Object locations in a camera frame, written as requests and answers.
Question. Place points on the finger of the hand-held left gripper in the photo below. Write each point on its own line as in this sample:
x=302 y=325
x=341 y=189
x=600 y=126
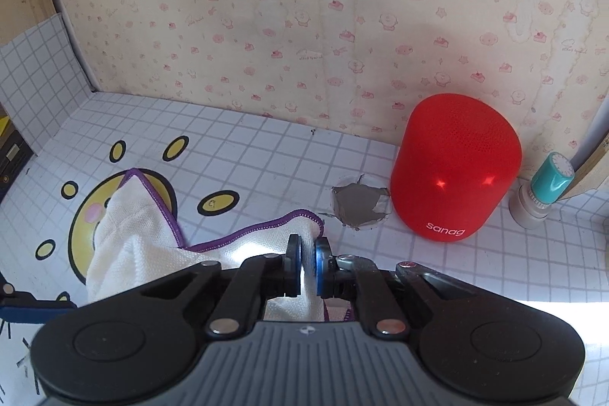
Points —
x=33 y=312

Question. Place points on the white towel with purple edge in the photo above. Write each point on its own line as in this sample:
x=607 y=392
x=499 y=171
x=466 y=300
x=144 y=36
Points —
x=138 y=235

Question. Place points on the red cylindrical speaker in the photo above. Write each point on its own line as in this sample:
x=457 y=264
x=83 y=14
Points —
x=452 y=158

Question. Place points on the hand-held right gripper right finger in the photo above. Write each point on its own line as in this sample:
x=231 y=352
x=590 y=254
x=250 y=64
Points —
x=322 y=268

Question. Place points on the black flat device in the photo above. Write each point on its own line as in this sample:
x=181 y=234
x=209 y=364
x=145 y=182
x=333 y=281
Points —
x=14 y=168

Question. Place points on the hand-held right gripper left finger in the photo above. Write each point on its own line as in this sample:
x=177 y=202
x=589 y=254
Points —
x=295 y=265

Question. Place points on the teal capped white stamp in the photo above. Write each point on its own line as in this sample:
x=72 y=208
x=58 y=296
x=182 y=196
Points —
x=547 y=182

